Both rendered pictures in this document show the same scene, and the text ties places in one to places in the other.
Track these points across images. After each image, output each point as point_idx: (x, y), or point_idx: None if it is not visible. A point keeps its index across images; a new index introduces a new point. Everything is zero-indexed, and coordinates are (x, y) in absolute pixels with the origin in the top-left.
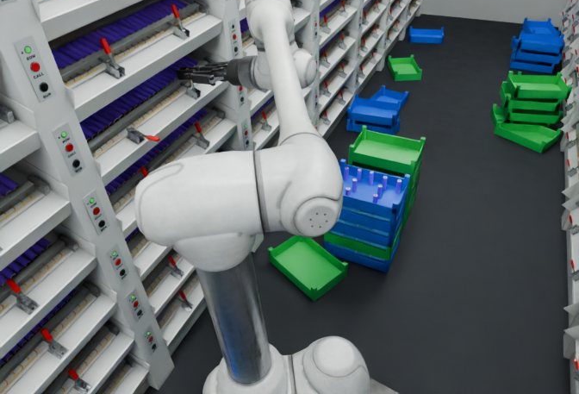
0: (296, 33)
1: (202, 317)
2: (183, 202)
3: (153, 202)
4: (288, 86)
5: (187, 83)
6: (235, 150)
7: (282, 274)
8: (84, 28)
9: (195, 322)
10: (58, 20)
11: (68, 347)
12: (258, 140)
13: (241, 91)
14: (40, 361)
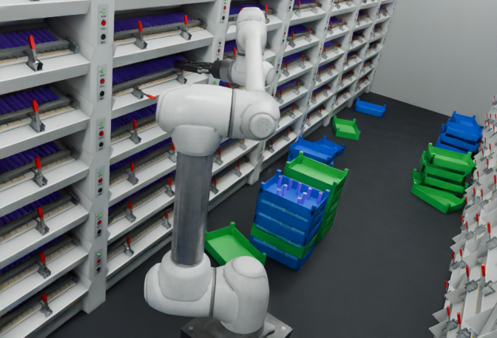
0: None
1: (135, 271)
2: (188, 101)
3: (171, 98)
4: (256, 71)
5: (177, 73)
6: None
7: (209, 254)
8: (124, 14)
9: (128, 274)
10: (123, 0)
11: (49, 229)
12: None
13: None
14: (28, 232)
